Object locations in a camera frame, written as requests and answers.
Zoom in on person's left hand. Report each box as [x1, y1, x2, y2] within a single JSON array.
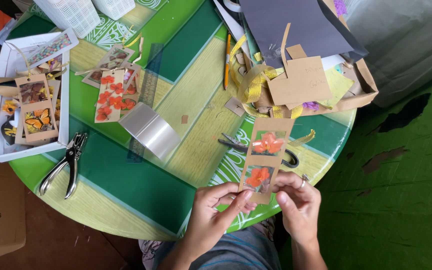
[[183, 182, 258, 251]]

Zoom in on person's right hand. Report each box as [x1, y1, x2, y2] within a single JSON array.
[[272, 170, 322, 245]]

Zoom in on cream bookmark many orange flowers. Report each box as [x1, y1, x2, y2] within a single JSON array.
[[94, 69, 126, 124]]

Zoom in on large white plastic basket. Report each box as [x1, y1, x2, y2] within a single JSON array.
[[32, 0, 101, 39]]

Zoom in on green patterned tablecloth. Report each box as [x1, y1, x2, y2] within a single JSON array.
[[0, 0, 358, 241]]

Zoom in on silver hole punch pliers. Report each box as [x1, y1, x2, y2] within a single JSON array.
[[38, 131, 89, 200]]

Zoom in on orange pencil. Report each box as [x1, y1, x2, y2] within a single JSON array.
[[223, 32, 232, 91]]

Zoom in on yellow paper flower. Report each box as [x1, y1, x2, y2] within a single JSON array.
[[1, 99, 18, 115]]

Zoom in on short gold ribbon piece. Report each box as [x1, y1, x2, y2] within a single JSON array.
[[287, 129, 316, 148]]

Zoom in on brown bookmark with dark leaves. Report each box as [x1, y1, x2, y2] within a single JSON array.
[[81, 44, 136, 89]]

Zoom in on person's grey shorts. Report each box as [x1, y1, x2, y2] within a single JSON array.
[[139, 217, 283, 270]]

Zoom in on brown bookmark with pink petals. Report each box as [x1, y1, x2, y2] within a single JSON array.
[[120, 62, 142, 114]]

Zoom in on white curtain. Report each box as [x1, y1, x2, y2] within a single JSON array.
[[344, 0, 432, 109]]

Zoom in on brown bookmark two orange flowers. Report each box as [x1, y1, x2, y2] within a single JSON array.
[[238, 117, 296, 205]]

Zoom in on brown paper bag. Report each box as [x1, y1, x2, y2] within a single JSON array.
[[235, 0, 380, 117]]

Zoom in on black handled scissors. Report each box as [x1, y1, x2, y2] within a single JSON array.
[[218, 133, 300, 169]]

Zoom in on brown card with handwriting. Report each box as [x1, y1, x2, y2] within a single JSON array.
[[266, 56, 333, 107]]

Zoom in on long gold ribbon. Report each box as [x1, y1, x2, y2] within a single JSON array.
[[229, 34, 304, 119]]

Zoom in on small white plastic basket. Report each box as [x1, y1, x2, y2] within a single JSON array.
[[91, 0, 136, 21]]

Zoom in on brown card square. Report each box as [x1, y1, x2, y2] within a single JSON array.
[[224, 96, 247, 117]]

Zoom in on white bookmark with coloured dots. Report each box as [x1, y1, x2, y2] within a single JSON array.
[[26, 28, 80, 69]]

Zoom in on narrow brown paper strip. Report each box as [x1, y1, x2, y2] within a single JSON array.
[[280, 22, 292, 58]]

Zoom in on yellow paper sheet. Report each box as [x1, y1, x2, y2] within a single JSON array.
[[316, 67, 356, 110]]

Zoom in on dark grey paper sheet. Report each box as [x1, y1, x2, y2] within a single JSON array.
[[238, 0, 369, 69]]

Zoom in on brown butterfly bookmark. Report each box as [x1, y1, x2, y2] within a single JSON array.
[[14, 73, 59, 143]]

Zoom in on clear film roll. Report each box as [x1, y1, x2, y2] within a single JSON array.
[[118, 101, 181, 161]]

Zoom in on transparent blue ruler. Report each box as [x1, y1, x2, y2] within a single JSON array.
[[126, 43, 164, 164]]

